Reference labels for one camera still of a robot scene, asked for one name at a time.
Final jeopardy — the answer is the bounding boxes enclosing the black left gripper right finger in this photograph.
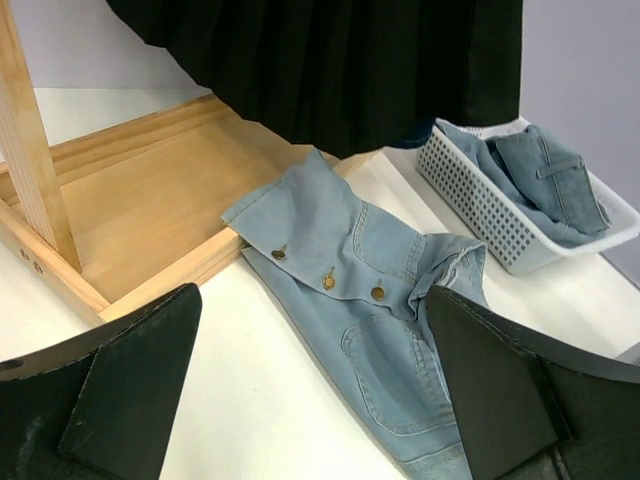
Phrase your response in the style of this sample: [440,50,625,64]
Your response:
[425,286,639,479]

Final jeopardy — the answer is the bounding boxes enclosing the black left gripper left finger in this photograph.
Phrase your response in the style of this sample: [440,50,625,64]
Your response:
[1,283,202,479]

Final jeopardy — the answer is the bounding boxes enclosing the light blue buttoned denim skirt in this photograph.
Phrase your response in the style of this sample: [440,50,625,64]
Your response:
[223,152,487,479]

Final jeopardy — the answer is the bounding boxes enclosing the white plastic basket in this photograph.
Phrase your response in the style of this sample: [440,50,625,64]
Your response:
[416,129,639,276]

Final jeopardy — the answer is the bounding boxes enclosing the wooden clothes rack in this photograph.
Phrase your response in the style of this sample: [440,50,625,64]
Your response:
[1,2,309,326]

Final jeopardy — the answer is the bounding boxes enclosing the dark blue hanging garment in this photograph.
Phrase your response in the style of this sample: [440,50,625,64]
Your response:
[380,116,437,150]

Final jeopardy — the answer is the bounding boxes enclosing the black hanging garment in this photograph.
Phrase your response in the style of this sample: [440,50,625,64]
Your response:
[110,0,524,158]

